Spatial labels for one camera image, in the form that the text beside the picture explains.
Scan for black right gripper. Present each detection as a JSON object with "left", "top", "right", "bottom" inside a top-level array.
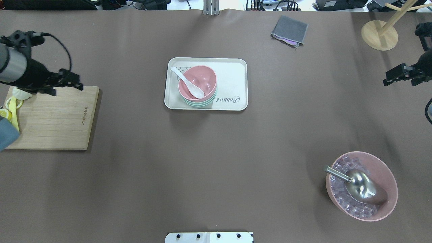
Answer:
[{"left": 383, "top": 51, "right": 432, "bottom": 86}]

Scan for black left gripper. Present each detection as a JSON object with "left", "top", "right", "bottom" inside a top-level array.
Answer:
[{"left": 15, "top": 59, "right": 83, "bottom": 96}]

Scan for white ceramic spoon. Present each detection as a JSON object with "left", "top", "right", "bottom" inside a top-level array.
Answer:
[{"left": 170, "top": 67, "right": 205, "bottom": 99}]

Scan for small pink bowl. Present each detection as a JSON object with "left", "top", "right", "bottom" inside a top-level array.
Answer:
[{"left": 177, "top": 65, "right": 217, "bottom": 103}]

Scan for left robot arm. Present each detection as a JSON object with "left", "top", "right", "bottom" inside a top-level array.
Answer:
[{"left": 1, "top": 45, "right": 82, "bottom": 96}]

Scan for large pink bowl with ice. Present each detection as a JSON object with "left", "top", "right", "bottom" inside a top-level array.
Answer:
[{"left": 325, "top": 151, "right": 398, "bottom": 222}]

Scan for wooden mug tree stand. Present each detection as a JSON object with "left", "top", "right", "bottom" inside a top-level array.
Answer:
[{"left": 361, "top": 0, "right": 432, "bottom": 51}]

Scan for bamboo cutting board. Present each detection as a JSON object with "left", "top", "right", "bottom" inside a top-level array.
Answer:
[{"left": 8, "top": 86, "right": 99, "bottom": 150}]

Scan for black tray holder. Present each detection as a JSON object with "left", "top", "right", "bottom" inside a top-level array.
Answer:
[{"left": 414, "top": 22, "right": 432, "bottom": 51}]

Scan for toy lemon slice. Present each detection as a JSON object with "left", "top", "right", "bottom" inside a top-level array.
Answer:
[{"left": 5, "top": 97, "right": 24, "bottom": 110}]

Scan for yellow plastic knife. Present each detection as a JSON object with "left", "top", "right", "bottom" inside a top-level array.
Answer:
[{"left": 9, "top": 96, "right": 20, "bottom": 132}]

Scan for toy lemon half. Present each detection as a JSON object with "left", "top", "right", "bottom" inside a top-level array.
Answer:
[{"left": 0, "top": 109, "right": 13, "bottom": 122}]

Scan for grey folded cloth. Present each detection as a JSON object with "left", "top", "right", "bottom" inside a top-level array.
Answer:
[{"left": 270, "top": 16, "right": 308, "bottom": 48}]

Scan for metal ice scoop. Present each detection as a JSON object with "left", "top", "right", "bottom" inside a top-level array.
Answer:
[{"left": 324, "top": 166, "right": 388, "bottom": 206}]

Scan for green stacked bowls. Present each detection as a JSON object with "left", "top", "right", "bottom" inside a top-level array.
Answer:
[{"left": 182, "top": 93, "right": 217, "bottom": 107}]

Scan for cream rectangular serving tray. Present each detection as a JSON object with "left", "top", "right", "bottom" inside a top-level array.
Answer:
[{"left": 164, "top": 57, "right": 248, "bottom": 111}]

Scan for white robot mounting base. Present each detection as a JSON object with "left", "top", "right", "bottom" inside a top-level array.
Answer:
[{"left": 165, "top": 231, "right": 254, "bottom": 243}]

